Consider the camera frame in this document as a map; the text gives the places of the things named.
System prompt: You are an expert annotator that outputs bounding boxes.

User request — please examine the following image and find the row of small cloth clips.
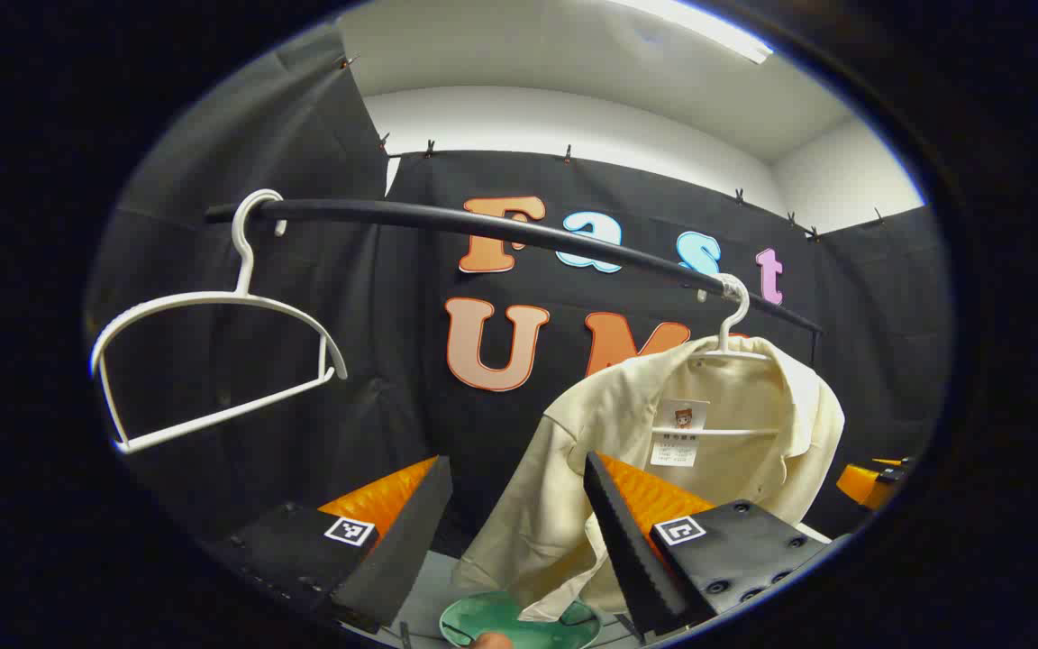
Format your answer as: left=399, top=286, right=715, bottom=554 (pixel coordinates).
left=339, top=54, right=885, bottom=244

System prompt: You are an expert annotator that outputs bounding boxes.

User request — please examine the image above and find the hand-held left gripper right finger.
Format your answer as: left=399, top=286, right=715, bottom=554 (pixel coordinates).
left=584, top=452, right=835, bottom=643

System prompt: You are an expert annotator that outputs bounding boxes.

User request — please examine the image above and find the black backdrop cloth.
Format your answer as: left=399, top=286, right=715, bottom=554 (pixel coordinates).
left=86, top=23, right=952, bottom=560

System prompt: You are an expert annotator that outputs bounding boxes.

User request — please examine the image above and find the white plastic clothes hanger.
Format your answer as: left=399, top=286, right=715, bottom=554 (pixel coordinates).
left=659, top=273, right=786, bottom=440
left=89, top=189, right=348, bottom=454

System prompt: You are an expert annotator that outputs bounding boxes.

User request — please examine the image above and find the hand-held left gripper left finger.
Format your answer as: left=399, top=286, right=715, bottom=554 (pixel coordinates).
left=213, top=455, right=453, bottom=632

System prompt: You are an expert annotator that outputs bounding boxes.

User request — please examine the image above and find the ceiling light panel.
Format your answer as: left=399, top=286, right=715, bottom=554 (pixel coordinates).
left=609, top=0, right=774, bottom=64

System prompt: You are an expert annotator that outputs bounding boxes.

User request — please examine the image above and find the cream collared shirt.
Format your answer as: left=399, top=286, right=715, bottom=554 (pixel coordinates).
left=451, top=335, right=846, bottom=623

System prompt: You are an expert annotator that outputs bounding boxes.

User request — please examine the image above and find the green laundry hamper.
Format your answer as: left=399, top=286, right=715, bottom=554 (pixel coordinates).
left=438, top=590, right=603, bottom=649

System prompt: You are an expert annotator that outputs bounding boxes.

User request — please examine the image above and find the black clothes rack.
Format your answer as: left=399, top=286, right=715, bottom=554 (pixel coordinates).
left=204, top=198, right=824, bottom=366

